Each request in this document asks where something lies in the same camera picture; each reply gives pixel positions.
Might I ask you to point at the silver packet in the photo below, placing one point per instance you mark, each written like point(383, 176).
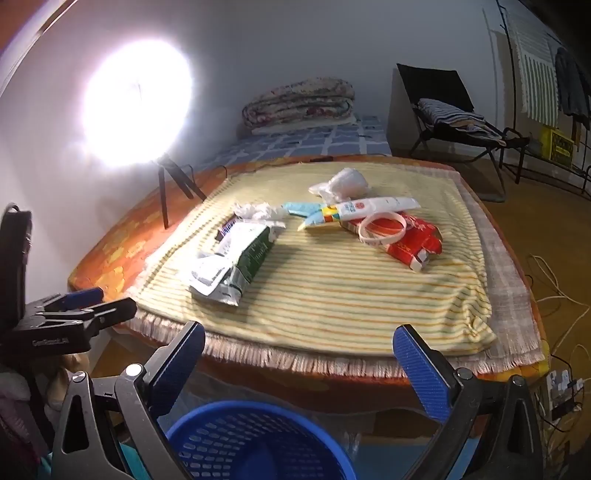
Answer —
point(212, 281)

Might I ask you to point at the black folding chair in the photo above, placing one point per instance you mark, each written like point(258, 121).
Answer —
point(429, 81)

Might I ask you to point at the white squeeze tube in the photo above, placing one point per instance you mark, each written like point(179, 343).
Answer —
point(374, 206)

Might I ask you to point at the light blue tube packet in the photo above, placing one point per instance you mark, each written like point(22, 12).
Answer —
point(298, 208)

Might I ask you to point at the black light tripod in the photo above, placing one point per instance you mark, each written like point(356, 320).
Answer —
point(162, 194)

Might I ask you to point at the white plastic bag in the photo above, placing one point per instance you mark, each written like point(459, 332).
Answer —
point(346, 182)

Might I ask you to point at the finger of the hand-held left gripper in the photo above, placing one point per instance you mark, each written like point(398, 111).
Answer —
point(83, 297)
point(113, 314)

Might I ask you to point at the person's left hand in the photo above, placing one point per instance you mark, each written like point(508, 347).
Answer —
point(69, 367)

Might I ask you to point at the yellow box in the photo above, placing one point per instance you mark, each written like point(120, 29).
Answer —
point(556, 146)

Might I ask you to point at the blue checked bedsheet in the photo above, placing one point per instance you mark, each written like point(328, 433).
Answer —
point(300, 143)

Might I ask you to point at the dark garment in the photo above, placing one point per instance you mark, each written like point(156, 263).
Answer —
point(572, 87)

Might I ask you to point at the yellow striped cloth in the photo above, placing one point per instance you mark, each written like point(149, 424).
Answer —
point(508, 295)

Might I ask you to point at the orange floral bedsheet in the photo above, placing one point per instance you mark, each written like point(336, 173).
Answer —
point(111, 249)

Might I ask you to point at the red snack packet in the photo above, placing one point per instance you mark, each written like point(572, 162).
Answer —
point(411, 242)

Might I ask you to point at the brown snack wrapper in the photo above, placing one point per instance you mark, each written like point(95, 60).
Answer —
point(226, 230)

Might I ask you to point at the black drying rack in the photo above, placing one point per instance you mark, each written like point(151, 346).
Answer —
point(512, 92)

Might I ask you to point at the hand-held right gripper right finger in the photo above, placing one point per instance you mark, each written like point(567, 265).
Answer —
point(422, 369)

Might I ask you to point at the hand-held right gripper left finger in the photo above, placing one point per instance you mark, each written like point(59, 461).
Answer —
point(178, 364)

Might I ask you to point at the striped towel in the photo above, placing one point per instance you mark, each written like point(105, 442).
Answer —
point(535, 64)

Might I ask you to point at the white power strip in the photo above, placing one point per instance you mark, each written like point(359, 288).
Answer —
point(561, 387)

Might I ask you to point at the yellow striped blanket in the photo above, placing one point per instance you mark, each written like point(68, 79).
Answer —
point(323, 295)

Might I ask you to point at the green and white packet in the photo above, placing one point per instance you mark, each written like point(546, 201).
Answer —
point(251, 254)

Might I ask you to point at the white tissue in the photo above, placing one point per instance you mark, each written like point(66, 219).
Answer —
point(258, 211)

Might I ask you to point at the blue plastic basket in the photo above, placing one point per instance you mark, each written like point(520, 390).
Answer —
point(258, 443)

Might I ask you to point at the folded floral quilt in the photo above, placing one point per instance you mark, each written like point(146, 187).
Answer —
point(300, 104)

